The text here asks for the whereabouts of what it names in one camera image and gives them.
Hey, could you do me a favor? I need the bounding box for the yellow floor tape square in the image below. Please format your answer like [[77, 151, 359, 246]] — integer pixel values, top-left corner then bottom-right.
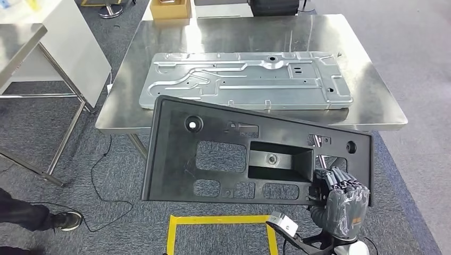
[[166, 215, 279, 255]]

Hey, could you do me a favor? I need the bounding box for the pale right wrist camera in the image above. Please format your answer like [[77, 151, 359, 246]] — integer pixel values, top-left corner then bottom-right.
[[265, 211, 299, 238]]

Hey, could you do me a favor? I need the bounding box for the stamped metal sheet panel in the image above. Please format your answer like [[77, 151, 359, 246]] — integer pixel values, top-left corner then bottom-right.
[[138, 52, 354, 111]]

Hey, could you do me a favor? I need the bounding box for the steel workbench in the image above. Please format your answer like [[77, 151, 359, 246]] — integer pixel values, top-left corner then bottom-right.
[[95, 14, 408, 169]]

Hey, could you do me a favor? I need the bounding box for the white cabinet panel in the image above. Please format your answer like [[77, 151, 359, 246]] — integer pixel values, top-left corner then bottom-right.
[[0, 0, 113, 109]]

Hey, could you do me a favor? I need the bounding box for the black floor cable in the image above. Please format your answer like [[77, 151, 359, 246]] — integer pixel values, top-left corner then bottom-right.
[[30, 135, 134, 233]]

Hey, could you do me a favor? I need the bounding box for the yellow metal frame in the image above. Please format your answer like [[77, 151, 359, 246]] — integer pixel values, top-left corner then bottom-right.
[[80, 0, 123, 7]]

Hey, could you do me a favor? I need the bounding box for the black hard case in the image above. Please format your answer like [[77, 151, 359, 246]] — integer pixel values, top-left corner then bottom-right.
[[247, 0, 301, 17]]

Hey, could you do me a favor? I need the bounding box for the black plastic panel part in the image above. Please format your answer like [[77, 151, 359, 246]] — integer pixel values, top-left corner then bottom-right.
[[140, 95, 374, 207]]

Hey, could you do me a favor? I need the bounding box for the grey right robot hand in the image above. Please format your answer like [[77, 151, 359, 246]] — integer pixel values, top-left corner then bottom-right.
[[308, 167, 371, 242]]

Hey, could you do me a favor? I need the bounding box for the brown cardboard box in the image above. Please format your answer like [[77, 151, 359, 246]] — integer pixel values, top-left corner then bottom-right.
[[149, 0, 193, 20]]

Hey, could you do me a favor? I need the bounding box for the person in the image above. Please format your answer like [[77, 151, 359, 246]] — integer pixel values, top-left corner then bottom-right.
[[0, 188, 83, 255]]

